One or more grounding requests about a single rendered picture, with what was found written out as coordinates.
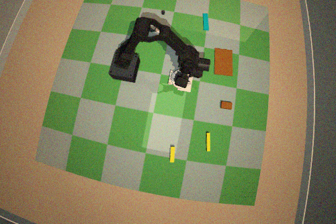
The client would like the orange rectangular block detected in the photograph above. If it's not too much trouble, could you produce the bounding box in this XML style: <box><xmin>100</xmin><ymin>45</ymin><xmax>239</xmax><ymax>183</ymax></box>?
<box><xmin>214</xmin><ymin>48</ymin><xmax>233</xmax><ymax>76</ymax></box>

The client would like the small orange-brown block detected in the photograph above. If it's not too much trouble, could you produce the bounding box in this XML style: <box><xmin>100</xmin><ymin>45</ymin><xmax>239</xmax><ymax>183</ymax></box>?
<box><xmin>220</xmin><ymin>101</ymin><xmax>232</xmax><ymax>110</ymax></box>

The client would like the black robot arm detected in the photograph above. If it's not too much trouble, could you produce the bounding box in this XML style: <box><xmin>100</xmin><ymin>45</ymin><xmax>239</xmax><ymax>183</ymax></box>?
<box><xmin>114</xmin><ymin>17</ymin><xmax>210</xmax><ymax>78</ymax></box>

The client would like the teal rectangular bar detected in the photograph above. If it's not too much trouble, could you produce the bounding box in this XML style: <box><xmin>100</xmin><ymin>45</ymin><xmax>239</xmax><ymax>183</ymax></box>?
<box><xmin>203</xmin><ymin>13</ymin><xmax>209</xmax><ymax>30</ymax></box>

